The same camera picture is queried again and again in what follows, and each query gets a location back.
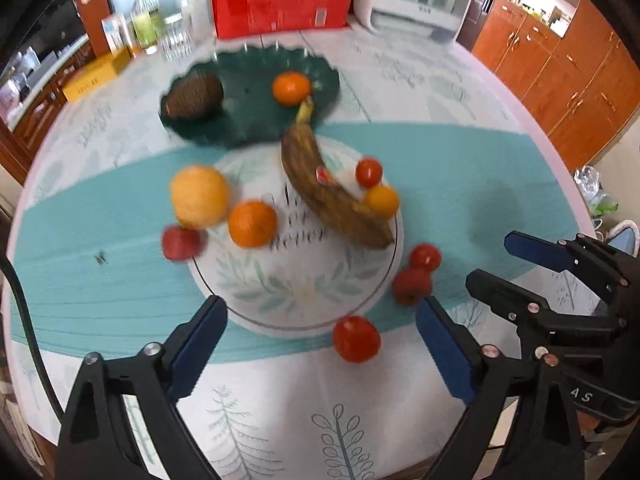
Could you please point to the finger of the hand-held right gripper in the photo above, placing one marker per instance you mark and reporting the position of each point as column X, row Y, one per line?
column 500, row 295
column 540, row 255

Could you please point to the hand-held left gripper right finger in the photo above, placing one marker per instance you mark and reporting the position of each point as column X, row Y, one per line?
column 445, row 350

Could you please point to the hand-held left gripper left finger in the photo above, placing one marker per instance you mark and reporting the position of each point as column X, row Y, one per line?
column 197, row 355

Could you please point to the dark red round fruit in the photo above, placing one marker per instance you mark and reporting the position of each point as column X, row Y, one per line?
column 411, row 286
column 180, row 244

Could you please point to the large red tomato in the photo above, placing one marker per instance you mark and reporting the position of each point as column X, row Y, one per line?
column 356, row 338

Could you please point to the small yellow tomato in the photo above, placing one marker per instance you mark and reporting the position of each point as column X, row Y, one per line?
column 382, row 202

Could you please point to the large yellow orange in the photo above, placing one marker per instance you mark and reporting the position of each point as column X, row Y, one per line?
column 199, row 197

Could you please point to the small red cherry tomato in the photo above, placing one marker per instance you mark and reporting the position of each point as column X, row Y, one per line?
column 369, row 172

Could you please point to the overripe brown banana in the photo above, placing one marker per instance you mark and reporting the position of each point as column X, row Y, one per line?
column 320, row 180

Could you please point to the dark green wavy plate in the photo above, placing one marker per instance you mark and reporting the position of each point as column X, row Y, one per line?
column 250, row 110

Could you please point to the small tangerine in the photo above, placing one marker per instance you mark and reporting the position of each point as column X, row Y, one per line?
column 291, row 89

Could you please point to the tree printed tablecloth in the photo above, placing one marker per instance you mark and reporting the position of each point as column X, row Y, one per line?
column 150, row 310

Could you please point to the crumpled plastic bag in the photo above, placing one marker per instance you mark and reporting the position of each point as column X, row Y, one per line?
column 595, row 185

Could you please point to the small insect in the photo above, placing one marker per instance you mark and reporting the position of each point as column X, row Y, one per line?
column 101, row 258

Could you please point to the brown kiwi fruit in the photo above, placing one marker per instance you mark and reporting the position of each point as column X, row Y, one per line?
column 195, row 96

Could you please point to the white countertop appliance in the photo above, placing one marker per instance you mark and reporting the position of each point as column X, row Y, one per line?
column 415, row 15

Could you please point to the brown wooden kitchen cabinets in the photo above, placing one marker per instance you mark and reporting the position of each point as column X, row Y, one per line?
column 45, row 105

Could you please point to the yellow flat box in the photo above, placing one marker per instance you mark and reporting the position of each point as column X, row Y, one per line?
column 95, row 77

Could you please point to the clear glass tumbler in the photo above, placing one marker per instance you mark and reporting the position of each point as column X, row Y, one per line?
column 177, row 42

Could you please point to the clear bottle with green label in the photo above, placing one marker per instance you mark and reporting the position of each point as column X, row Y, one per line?
column 145, row 27

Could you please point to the white and blue carton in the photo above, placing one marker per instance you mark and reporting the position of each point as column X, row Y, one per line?
column 116, row 32

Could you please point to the white plastic bottle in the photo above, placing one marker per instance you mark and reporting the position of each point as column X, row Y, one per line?
column 197, row 15

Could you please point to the orange wooden wall cabinets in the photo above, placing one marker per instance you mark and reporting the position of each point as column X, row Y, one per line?
column 550, row 60

